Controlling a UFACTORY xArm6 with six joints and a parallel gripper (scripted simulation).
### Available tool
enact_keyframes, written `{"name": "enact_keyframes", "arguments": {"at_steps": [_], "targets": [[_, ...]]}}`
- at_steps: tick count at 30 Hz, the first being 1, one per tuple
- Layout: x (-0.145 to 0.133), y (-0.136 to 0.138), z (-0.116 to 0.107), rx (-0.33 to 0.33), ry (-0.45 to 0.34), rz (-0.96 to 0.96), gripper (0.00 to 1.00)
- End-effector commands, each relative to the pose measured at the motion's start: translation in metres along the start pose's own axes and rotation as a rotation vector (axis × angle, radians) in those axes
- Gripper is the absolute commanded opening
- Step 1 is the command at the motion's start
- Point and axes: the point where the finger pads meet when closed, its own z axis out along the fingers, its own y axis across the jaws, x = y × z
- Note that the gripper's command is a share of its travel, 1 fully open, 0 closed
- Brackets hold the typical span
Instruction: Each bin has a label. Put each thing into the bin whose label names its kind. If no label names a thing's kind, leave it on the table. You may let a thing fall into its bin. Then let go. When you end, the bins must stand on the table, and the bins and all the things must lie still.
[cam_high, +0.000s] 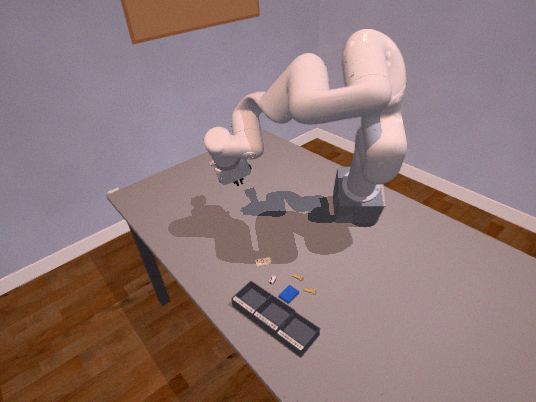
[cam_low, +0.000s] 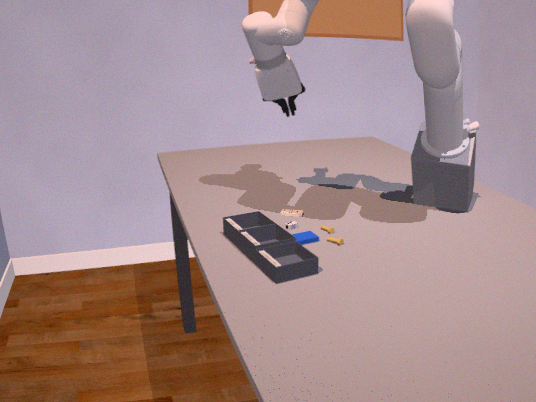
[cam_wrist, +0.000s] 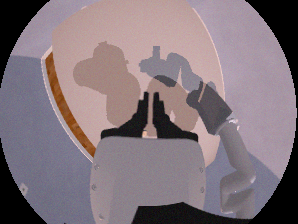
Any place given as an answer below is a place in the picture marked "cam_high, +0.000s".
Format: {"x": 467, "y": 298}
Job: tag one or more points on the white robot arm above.
{"x": 302, "y": 92}

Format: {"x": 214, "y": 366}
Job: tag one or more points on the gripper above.
{"x": 242, "y": 170}

